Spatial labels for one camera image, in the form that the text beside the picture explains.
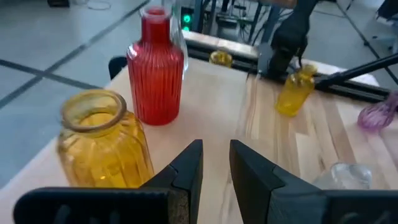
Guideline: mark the yellow ribbed glass vase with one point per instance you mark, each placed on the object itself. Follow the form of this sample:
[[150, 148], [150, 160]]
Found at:
[[102, 149]]

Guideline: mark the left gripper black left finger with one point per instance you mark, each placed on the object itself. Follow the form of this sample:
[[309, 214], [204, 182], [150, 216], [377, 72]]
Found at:
[[93, 207]]

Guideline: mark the red ribbed bottle vase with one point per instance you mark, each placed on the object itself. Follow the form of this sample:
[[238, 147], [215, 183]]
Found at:
[[155, 77]]

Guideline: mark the pale purple ribbed vase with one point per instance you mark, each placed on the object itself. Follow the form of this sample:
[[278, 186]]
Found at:
[[376, 115]]

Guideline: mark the black aluminium table frame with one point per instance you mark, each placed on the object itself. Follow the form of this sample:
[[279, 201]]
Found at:
[[342, 88]]

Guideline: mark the black equipment with green light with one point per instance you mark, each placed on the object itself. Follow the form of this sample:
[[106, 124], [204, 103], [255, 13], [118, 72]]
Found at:
[[186, 18]]

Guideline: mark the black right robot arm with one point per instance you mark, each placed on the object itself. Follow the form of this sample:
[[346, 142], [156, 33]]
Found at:
[[289, 34]]

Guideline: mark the short clear ribbed vase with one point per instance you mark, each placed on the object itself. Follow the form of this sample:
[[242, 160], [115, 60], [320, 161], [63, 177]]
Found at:
[[345, 175]]

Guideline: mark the yellow embossed glass vase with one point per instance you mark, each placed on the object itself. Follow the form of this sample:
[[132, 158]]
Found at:
[[293, 93]]

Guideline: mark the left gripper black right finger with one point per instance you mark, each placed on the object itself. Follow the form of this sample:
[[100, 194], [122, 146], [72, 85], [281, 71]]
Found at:
[[311, 207]]

